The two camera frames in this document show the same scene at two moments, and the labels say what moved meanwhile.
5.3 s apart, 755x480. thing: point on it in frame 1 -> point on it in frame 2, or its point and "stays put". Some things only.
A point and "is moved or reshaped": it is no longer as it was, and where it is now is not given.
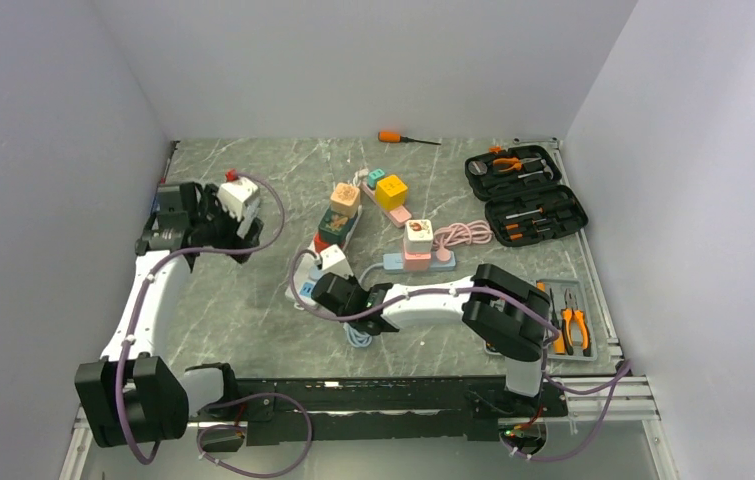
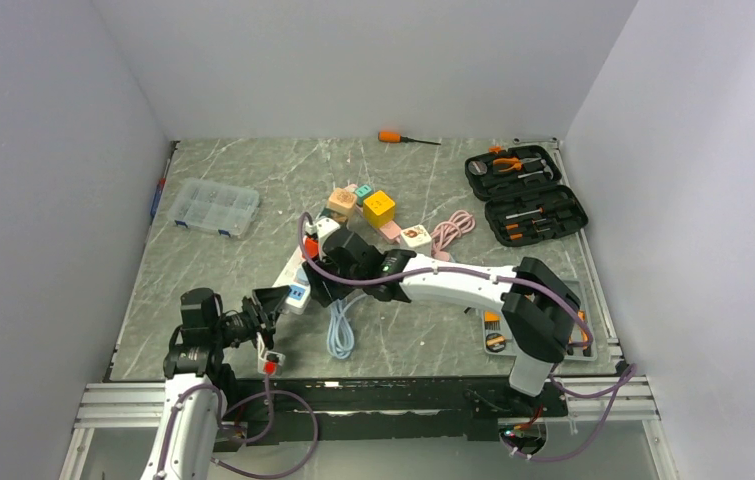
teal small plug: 373,176 -> 363,191
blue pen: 160,182 stays put
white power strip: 310,270 is moved or reshaped
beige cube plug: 344,200 stays put
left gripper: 210,202 -> 262,309
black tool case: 525,197 stays put
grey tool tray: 569,314 stays put
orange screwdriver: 390,136 stays put
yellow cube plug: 390,192 -> 378,209
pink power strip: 397,215 -> 388,230
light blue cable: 361,339 -> 340,337
